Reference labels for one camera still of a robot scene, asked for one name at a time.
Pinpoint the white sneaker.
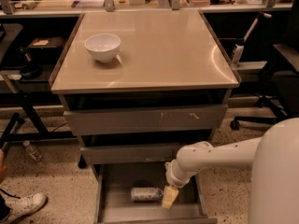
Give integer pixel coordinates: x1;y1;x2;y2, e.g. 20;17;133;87
0;193;48;224

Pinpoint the grey drawer cabinet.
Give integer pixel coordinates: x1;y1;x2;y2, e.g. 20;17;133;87
49;8;242;224

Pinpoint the grey middle drawer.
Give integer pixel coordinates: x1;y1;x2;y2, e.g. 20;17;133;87
81;143;183;164

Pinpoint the long workbench shelf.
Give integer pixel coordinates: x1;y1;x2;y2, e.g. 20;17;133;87
0;4;292;18

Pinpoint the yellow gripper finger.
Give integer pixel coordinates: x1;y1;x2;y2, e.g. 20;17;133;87
162;186;179;209

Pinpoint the grey bottom drawer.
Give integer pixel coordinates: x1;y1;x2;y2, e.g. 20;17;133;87
94;162;218;224

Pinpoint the grey top drawer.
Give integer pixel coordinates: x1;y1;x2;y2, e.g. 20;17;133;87
64;105;227;135

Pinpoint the black table frame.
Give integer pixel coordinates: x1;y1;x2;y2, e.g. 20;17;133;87
0;22;76;166

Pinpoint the black box on shelf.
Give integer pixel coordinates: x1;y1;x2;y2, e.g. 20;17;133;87
28;36;65;49

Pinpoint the grey drawer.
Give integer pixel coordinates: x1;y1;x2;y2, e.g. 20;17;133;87
64;105;227;135
81;143;183;164
94;162;218;224

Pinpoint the white spray bottle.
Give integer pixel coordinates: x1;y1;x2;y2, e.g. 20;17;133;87
232;39;244;66

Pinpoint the black office chair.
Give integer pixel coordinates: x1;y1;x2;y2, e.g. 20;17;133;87
230;0;299;130

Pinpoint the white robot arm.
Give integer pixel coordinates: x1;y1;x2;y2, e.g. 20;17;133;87
162;118;299;224

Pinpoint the plastic bottle on floor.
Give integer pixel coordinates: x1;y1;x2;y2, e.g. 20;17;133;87
22;140;43;161

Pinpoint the white ceramic bowl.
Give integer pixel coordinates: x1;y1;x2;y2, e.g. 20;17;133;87
84;34;121;63

